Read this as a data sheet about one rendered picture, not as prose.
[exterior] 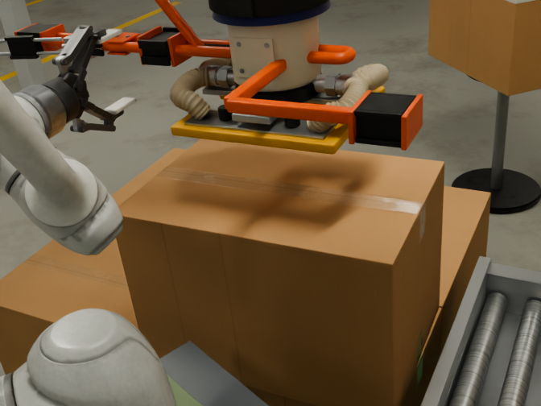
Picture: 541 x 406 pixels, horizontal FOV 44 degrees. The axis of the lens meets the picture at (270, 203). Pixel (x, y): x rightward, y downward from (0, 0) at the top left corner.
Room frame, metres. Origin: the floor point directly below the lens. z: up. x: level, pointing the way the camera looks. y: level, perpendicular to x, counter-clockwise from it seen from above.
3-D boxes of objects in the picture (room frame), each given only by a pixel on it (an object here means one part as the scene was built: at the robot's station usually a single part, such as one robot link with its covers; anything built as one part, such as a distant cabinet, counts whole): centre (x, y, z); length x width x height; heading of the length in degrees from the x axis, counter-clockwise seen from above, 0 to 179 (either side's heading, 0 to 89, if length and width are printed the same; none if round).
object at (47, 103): (1.05, 0.37, 1.23); 0.09 x 0.06 x 0.09; 62
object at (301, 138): (1.17, 0.01, 1.13); 0.34 x 0.10 x 0.05; 61
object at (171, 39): (1.37, 0.18, 1.23); 0.10 x 0.08 x 0.06; 151
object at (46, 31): (1.55, 0.48, 1.23); 0.08 x 0.07 x 0.05; 61
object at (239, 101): (1.24, 0.19, 1.23); 0.93 x 0.30 x 0.04; 61
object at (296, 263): (1.24, -0.03, 0.74); 0.60 x 0.40 x 0.40; 62
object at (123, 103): (1.23, 0.27, 1.16); 0.07 x 0.03 x 0.01; 152
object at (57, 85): (1.12, 0.33, 1.23); 0.09 x 0.07 x 0.08; 152
